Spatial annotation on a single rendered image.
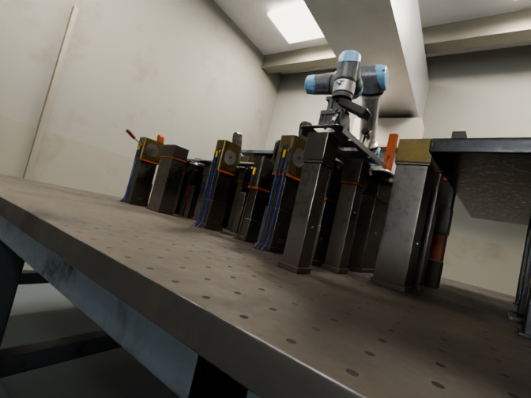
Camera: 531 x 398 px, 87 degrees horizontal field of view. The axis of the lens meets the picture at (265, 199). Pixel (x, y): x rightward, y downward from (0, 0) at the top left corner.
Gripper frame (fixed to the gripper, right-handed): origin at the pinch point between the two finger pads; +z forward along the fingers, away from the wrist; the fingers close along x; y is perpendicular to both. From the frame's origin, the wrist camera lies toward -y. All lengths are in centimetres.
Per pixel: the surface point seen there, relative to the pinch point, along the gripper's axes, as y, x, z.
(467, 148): -38.9, 20.1, 5.8
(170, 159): 78, 16, 9
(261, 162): 18.2, 15.6, 8.9
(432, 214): -30.9, -1.5, 16.6
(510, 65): -20, -327, -216
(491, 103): -8, -325, -169
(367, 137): -0.2, -20.9, -12.6
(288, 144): 4.4, 20.1, 4.5
